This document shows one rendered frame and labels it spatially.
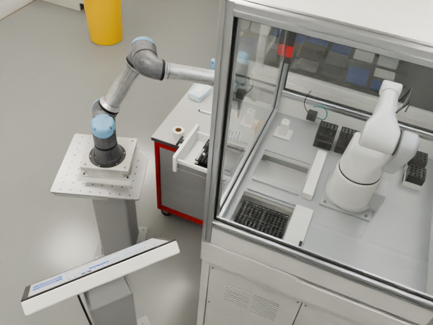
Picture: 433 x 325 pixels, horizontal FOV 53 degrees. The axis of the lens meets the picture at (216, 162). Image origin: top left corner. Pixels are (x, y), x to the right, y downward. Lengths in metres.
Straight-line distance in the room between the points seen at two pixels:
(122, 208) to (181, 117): 0.66
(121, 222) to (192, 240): 0.59
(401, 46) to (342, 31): 0.14
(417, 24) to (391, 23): 0.07
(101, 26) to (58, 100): 1.01
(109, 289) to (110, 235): 1.14
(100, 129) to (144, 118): 1.72
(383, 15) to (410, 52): 0.20
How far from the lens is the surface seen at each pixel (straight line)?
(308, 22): 1.11
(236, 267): 1.92
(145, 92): 4.18
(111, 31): 4.82
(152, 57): 2.03
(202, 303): 2.33
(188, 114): 2.72
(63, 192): 2.33
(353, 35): 1.11
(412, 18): 1.30
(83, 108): 4.05
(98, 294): 1.64
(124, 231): 2.70
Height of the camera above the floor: 2.47
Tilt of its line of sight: 45 degrees down
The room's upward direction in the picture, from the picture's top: 6 degrees clockwise
